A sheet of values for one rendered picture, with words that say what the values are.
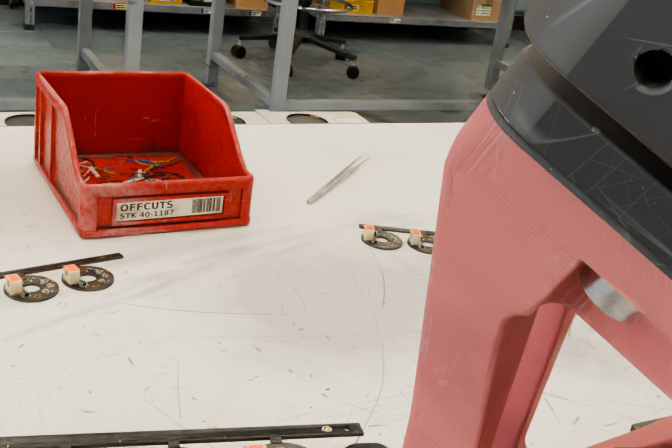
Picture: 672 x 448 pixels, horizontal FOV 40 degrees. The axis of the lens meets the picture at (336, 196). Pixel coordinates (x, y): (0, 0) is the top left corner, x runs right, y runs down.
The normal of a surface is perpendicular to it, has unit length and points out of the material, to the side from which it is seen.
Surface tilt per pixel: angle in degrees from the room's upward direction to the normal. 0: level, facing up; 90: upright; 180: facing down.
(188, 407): 0
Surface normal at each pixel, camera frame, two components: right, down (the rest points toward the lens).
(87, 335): 0.14, -0.92
